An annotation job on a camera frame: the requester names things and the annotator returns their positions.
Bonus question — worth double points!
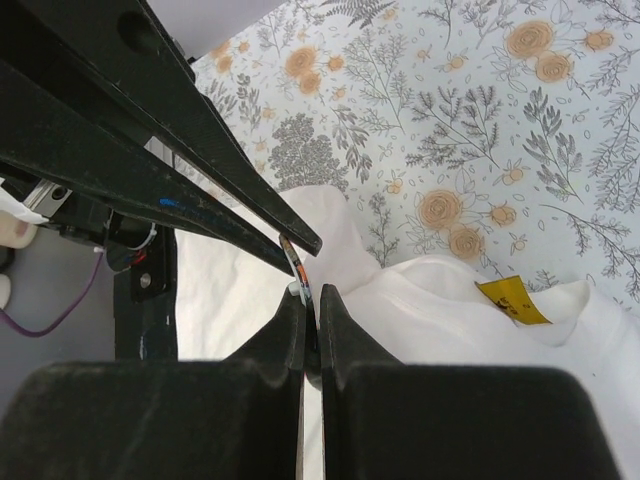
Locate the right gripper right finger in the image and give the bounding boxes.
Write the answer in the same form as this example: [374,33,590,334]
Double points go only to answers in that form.
[318,284,400,479]

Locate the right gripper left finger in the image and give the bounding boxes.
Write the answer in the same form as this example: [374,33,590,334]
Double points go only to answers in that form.
[225,291,306,479]

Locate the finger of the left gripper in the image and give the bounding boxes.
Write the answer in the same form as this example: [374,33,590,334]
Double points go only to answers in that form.
[1,62,291,274]
[29,1,322,255]

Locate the white t-shirt with daisy print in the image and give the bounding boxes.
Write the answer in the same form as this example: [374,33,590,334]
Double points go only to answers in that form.
[176,186,639,479]

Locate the yellow shirt neck label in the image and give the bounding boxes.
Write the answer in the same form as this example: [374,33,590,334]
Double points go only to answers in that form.
[475,276,550,326]

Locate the floral patterned table mat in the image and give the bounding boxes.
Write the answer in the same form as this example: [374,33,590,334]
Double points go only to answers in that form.
[194,1,639,311]

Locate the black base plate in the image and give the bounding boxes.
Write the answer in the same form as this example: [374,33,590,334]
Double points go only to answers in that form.
[49,194,181,362]

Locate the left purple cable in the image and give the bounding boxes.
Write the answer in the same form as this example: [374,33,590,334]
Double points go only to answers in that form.
[0,247,104,339]

